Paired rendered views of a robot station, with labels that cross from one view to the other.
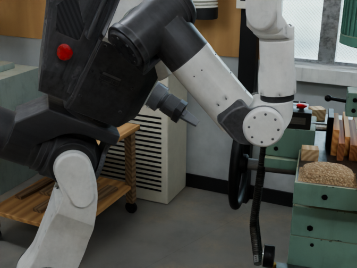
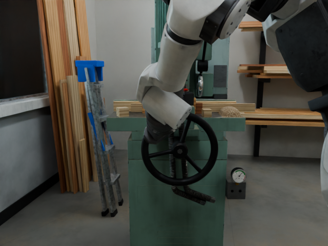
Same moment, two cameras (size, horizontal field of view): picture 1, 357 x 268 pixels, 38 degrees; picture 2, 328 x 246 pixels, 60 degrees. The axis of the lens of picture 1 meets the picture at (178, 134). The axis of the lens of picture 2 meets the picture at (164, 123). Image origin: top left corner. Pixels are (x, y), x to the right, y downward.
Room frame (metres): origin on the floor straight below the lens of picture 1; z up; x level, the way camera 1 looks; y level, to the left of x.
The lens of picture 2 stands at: (1.80, 0.79, 1.11)
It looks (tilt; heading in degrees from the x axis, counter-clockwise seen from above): 11 degrees down; 255
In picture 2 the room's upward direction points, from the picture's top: straight up
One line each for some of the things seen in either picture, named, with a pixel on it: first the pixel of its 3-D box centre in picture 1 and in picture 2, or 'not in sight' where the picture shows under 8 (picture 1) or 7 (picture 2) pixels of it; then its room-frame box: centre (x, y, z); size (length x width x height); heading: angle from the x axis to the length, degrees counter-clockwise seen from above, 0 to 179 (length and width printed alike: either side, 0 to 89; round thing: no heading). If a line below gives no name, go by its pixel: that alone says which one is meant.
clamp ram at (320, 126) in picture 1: (319, 126); not in sight; (1.43, -0.41, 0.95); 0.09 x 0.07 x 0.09; 165
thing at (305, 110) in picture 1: (292, 112); (177, 98); (1.45, -0.33, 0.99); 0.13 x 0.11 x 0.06; 165
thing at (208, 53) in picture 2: not in sight; (203, 46); (1.19, -0.69, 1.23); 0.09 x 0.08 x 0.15; 75
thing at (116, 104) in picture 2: not in sight; (174, 106); (1.40, -0.54, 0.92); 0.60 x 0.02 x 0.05; 165
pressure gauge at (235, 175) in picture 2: (269, 259); (237, 176); (1.20, -0.25, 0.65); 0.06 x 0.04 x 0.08; 165
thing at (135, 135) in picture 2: not in sight; (176, 130); (1.41, -0.46, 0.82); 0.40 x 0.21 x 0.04; 165
